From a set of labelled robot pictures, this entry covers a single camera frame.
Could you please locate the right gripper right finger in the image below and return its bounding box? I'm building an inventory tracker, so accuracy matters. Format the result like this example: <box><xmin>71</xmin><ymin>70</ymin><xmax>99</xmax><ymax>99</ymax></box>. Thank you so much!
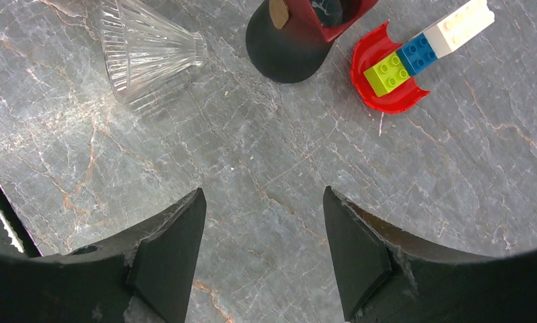
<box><xmin>323</xmin><ymin>187</ymin><xmax>537</xmax><ymax>322</ymax></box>

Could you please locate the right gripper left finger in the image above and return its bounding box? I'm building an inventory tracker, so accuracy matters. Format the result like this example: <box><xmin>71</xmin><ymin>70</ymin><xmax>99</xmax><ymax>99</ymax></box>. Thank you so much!
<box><xmin>0</xmin><ymin>188</ymin><xmax>207</xmax><ymax>322</ymax></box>

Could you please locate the clear glass dripper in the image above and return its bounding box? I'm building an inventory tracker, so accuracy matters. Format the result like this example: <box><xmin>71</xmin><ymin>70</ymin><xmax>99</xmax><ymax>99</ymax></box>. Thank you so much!
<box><xmin>100</xmin><ymin>1</ymin><xmax>207</xmax><ymax>103</ymax></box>

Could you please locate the dark red black dripper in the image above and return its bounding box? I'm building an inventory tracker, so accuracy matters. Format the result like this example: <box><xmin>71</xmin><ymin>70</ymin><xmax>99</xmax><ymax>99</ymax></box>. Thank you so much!
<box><xmin>245</xmin><ymin>0</ymin><xmax>377</xmax><ymax>83</ymax></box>

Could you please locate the green toy brick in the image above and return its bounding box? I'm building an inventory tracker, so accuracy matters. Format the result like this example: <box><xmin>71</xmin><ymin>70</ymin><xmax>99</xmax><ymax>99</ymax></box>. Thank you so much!
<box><xmin>363</xmin><ymin>52</ymin><xmax>410</xmax><ymax>97</ymax></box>

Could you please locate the blue toy brick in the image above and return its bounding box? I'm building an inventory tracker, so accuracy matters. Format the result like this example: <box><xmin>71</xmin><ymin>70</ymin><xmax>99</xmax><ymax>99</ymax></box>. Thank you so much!
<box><xmin>396</xmin><ymin>33</ymin><xmax>437</xmax><ymax>76</ymax></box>

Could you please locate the red curved plastic piece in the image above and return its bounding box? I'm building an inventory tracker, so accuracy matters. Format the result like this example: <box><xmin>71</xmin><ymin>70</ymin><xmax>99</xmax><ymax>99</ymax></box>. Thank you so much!
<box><xmin>350</xmin><ymin>21</ymin><xmax>430</xmax><ymax>114</ymax></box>

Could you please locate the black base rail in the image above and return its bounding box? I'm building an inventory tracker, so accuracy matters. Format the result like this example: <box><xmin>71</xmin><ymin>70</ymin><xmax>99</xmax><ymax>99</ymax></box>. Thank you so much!
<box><xmin>0</xmin><ymin>185</ymin><xmax>42</xmax><ymax>258</ymax></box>

